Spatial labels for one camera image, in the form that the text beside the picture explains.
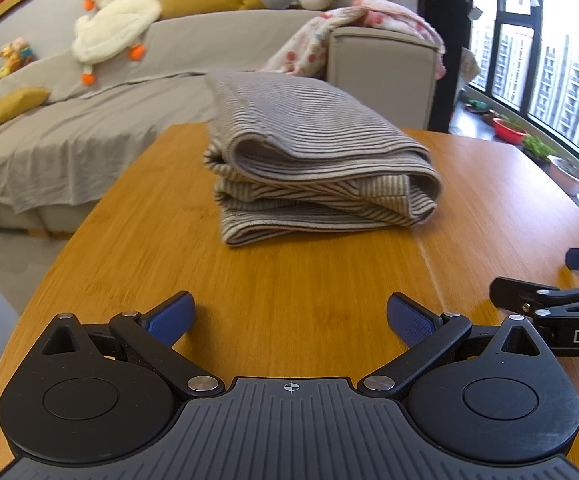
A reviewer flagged red basin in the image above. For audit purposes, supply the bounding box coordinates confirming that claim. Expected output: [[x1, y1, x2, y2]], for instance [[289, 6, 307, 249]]
[[492, 117, 529, 145]]

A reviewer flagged green plant tray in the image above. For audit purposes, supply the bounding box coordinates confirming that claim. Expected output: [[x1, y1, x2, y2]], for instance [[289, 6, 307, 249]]
[[522, 135, 557, 163]]

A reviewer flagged small yellow cushion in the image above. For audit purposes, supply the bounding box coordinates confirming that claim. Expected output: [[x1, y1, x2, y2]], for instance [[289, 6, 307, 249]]
[[0, 86, 51, 126]]

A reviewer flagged black curtain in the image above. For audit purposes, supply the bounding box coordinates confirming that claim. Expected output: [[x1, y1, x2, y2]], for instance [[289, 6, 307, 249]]
[[422, 0, 475, 133]]

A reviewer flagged grey sofa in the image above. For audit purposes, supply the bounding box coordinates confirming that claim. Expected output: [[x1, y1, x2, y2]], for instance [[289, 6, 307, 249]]
[[0, 7, 445, 238]]

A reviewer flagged white goose plush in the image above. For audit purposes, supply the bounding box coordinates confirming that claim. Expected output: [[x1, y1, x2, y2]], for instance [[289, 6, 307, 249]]
[[71, 0, 163, 86]]

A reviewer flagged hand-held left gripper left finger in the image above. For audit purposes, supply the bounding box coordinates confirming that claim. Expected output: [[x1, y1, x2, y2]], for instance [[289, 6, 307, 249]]
[[44, 291, 223, 400]]

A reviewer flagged black window frame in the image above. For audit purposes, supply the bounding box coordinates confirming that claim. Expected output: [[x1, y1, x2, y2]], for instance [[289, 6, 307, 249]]
[[469, 0, 579, 161]]

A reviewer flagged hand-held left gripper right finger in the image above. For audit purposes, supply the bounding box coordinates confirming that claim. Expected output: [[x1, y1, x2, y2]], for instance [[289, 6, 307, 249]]
[[361, 292, 544, 401]]

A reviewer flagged pink floral blanket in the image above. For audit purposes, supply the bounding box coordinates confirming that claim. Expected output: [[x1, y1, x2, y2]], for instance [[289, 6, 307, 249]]
[[260, 0, 446, 81]]

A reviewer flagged beige hanging garment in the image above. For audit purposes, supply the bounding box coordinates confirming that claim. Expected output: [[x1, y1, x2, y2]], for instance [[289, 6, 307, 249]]
[[457, 49, 480, 90]]

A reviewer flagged striped sweater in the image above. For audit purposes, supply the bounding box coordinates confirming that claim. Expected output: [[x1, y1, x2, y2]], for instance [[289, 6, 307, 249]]
[[202, 71, 443, 248]]

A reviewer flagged pink basin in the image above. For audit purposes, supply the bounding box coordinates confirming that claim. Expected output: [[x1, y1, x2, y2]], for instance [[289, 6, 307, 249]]
[[548, 156, 579, 196]]

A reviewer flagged colourful plush toy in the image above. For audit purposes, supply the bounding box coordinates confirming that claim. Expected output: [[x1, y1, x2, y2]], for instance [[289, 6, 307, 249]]
[[0, 37, 36, 80]]

